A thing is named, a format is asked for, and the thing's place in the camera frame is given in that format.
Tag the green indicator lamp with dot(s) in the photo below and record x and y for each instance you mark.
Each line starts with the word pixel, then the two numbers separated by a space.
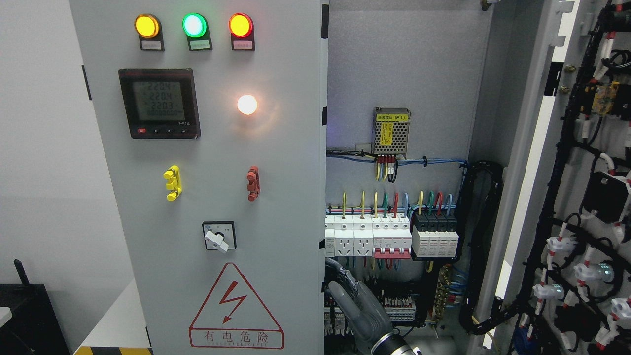
pixel 195 27

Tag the white socket breaker row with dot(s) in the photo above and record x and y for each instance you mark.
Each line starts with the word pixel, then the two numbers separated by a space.
pixel 368 236

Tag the yellow terminal post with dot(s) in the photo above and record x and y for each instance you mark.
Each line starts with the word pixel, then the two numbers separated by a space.
pixel 174 182

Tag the black box left corner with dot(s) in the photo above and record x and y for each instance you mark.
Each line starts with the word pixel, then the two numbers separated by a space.
pixel 32 328

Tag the grey cabinet door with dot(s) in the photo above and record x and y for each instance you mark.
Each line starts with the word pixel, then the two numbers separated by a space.
pixel 550 258
pixel 259 107

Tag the black digital power meter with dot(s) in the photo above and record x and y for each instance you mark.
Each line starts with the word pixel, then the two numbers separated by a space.
pixel 160 103

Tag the red terminal post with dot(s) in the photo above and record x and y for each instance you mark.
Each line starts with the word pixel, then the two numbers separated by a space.
pixel 253 183

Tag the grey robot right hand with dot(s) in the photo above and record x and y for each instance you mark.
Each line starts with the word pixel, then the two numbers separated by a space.
pixel 367 319

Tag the black surge protector block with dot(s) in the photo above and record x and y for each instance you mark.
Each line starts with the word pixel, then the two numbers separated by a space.
pixel 434 237

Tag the red electric hazard sticker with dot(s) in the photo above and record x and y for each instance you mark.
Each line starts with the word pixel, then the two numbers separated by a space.
pixel 234 316

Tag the black relay terminal row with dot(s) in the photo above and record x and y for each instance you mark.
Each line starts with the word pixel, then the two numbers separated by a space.
pixel 401 309

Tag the brass ground bar right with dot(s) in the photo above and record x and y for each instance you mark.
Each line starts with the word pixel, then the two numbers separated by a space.
pixel 442 293

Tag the red indicator lamp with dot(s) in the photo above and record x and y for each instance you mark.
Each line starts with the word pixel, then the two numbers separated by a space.
pixel 241 29

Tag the yellow indicator lamp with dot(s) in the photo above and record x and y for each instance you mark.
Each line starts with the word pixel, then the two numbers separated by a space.
pixel 149 30

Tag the perforated metal power supply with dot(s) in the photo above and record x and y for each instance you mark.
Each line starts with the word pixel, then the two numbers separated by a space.
pixel 391 129

